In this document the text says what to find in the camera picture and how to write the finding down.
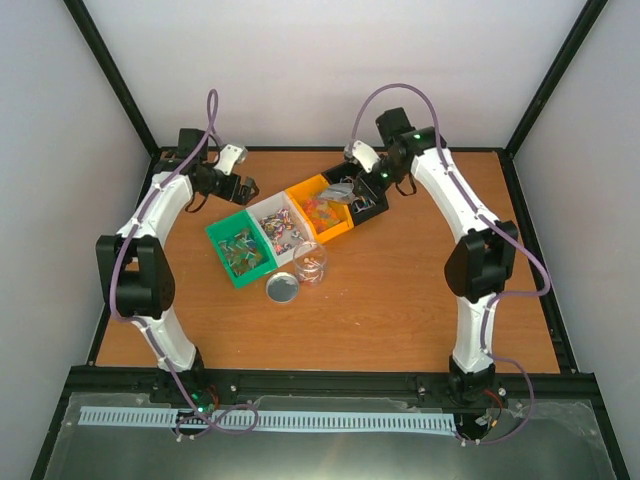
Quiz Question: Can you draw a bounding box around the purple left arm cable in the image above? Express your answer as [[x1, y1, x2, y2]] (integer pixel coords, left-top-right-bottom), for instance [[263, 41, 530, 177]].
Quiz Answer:
[[108, 88, 261, 441]]

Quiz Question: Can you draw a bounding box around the grey metal front plate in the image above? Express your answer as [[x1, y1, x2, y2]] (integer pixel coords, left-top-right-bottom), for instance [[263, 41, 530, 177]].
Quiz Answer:
[[42, 394, 619, 479]]

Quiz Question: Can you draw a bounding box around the silver metal scoop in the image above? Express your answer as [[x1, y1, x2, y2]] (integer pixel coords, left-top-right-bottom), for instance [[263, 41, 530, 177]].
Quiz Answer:
[[320, 183, 357, 205]]

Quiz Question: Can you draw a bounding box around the round metal jar lid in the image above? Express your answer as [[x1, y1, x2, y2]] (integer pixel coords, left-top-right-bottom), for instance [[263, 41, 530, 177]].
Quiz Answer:
[[265, 272, 300, 304]]

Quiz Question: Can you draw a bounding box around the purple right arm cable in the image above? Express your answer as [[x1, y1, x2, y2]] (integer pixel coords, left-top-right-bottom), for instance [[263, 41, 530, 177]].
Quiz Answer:
[[352, 82, 552, 447]]

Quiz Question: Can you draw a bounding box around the black candy bin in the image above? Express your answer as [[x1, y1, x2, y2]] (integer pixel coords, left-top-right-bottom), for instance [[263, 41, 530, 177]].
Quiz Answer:
[[321, 162, 389, 226]]

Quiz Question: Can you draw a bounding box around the black enclosure frame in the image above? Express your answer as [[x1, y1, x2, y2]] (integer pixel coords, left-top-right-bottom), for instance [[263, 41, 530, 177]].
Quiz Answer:
[[29, 0, 632, 480]]

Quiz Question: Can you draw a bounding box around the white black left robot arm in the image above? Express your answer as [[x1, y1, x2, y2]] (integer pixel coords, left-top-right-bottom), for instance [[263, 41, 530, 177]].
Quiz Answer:
[[96, 128, 259, 403]]

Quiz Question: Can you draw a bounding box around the white candy bin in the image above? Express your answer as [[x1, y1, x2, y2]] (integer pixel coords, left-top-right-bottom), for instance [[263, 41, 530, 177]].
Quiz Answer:
[[247, 192, 314, 267]]

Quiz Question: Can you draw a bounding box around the light blue slotted cable duct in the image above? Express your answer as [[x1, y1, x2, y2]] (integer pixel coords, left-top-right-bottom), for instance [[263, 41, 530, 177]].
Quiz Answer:
[[77, 406, 456, 436]]

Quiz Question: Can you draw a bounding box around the green candy bin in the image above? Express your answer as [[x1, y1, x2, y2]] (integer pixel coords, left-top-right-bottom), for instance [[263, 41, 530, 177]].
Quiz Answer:
[[205, 210, 277, 288]]

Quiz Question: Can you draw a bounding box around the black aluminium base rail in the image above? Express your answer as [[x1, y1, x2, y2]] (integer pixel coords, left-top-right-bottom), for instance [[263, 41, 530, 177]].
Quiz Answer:
[[67, 367, 599, 407]]

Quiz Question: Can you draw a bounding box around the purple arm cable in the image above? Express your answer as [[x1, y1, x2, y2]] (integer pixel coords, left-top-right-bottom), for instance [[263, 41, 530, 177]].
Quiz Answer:
[[352, 82, 552, 447], [108, 88, 261, 441]]

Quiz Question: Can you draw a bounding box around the clear plastic jar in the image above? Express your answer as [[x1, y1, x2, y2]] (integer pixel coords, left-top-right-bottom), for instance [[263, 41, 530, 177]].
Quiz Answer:
[[293, 240, 328, 286]]

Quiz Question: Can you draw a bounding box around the yellow candy bin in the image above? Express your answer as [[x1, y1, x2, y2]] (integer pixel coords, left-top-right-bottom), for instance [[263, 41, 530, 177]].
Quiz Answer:
[[285, 174, 354, 244]]

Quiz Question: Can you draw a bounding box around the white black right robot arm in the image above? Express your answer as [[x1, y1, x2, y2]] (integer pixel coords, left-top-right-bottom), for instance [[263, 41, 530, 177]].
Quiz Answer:
[[352, 108, 518, 405]]

